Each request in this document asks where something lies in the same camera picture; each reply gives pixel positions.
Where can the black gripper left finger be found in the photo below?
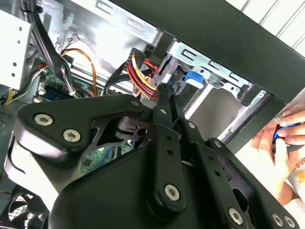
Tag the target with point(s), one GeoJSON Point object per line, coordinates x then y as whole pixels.
{"type": "Point", "coordinates": [71, 114]}

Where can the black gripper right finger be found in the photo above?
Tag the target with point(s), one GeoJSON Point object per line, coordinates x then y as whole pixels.
{"type": "Point", "coordinates": [202, 162]}

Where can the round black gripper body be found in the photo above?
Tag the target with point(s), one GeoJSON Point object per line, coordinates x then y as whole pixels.
{"type": "Point", "coordinates": [107, 190]}

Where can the hard disk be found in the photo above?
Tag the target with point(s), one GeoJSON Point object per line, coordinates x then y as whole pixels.
{"type": "Point", "coordinates": [194, 80]}

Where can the person's right hand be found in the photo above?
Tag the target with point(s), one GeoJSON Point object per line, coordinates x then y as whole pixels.
{"type": "Point", "coordinates": [267, 152]}

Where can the person's left hand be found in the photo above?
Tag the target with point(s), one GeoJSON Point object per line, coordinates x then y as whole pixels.
{"type": "Point", "coordinates": [295, 118]}

